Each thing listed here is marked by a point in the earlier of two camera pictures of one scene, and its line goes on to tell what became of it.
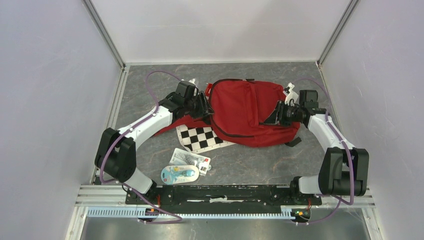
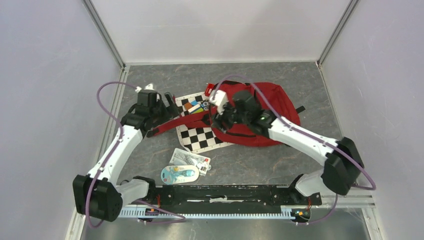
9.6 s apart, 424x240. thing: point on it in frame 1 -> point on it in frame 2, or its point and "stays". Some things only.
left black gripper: [205, 108] -> [167, 114]
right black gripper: [276, 117] -> [217, 119]
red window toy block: [208, 89] stays
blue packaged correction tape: [174, 174] stays
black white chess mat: [197, 139] stays
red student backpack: [240, 108] stays
